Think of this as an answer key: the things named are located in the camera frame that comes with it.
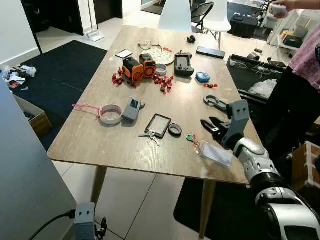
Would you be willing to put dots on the orange black boxy device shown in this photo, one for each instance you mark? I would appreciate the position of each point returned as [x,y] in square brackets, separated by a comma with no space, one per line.
[148,66]

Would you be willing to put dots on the white smartphone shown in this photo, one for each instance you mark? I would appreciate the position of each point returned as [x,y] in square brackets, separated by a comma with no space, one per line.
[124,53]

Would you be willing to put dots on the dark blue floor rug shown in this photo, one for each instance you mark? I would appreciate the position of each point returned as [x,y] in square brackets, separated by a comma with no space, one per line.
[65,70]

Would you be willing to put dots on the grey cabinet panel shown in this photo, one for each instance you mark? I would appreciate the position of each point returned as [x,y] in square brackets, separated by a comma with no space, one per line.
[25,175]

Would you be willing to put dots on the open cardboard box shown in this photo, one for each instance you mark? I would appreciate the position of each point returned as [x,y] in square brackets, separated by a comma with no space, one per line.
[37,122]

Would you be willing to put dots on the person's hand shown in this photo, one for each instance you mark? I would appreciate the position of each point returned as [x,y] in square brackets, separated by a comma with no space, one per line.
[287,5]

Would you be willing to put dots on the person in pink shirt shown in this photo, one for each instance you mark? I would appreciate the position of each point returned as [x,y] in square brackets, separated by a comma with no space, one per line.
[292,115]

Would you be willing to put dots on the black framed tablet device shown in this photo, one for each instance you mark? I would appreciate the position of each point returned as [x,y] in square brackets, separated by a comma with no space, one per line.
[158,125]

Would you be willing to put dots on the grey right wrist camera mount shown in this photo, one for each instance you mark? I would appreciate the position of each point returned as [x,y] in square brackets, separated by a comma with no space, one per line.
[239,115]

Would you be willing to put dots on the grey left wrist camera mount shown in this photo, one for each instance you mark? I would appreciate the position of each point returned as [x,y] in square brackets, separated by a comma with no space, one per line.
[84,220]

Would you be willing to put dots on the wooden crate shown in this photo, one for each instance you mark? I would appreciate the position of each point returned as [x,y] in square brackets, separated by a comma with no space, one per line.
[306,165]

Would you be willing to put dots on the black remote controller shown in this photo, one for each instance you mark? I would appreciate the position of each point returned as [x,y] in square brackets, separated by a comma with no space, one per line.
[183,65]

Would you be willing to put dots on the black smartphone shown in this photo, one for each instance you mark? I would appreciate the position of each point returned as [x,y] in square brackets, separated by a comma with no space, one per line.
[210,52]

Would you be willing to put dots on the wooden table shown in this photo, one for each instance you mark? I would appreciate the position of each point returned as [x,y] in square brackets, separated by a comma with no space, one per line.
[100,140]

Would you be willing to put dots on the small red clips pile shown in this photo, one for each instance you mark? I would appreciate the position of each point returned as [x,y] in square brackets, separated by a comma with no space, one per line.
[164,84]
[210,85]
[118,77]

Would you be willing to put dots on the white shell chair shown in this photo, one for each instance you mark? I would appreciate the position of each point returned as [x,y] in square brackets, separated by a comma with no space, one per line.
[175,15]
[219,17]

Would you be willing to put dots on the person's forearm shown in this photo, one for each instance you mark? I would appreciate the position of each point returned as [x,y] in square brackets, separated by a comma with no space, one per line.
[310,4]

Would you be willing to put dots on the large white tape roll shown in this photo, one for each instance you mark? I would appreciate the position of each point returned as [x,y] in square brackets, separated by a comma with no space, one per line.
[102,116]

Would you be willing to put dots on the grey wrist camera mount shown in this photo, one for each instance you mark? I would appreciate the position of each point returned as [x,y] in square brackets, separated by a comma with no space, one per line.
[84,220]
[239,115]

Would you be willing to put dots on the silver keys bunch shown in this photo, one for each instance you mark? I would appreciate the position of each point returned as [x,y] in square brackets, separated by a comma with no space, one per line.
[149,135]

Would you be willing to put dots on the orange black round-front device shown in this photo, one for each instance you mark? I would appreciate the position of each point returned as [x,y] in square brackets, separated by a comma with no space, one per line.
[132,70]

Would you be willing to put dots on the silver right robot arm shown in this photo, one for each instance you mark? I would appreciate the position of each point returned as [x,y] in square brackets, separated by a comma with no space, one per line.
[280,205]

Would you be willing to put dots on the grey handheld device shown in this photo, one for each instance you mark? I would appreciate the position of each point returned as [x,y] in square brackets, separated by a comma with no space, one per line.
[131,110]

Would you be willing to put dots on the small blue device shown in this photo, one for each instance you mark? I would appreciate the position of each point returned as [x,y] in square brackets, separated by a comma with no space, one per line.
[202,77]

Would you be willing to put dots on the small grey tape roll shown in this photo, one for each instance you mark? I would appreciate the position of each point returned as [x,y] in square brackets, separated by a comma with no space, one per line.
[161,71]

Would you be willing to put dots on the black carabiner clip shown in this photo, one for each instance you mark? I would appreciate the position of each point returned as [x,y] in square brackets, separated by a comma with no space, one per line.
[209,100]

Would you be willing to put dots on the small black round object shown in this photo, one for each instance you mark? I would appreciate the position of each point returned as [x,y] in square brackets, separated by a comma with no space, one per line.
[191,39]

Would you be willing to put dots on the thin frame eyeglasses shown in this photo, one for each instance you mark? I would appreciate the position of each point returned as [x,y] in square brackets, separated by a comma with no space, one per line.
[141,42]

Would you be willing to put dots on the white patterned round plate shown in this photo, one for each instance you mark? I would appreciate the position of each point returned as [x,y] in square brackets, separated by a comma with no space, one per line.
[164,56]

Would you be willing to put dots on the open black equipment case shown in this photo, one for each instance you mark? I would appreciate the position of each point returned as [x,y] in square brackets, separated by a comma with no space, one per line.
[245,75]

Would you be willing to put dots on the white handheld controller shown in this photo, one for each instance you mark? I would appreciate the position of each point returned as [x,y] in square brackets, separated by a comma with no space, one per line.
[276,13]

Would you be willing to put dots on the black floor mat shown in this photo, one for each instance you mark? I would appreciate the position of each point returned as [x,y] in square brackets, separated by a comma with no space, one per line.
[230,215]

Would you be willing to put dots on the black frame chair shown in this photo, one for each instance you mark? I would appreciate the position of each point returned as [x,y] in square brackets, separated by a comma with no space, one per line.
[202,12]

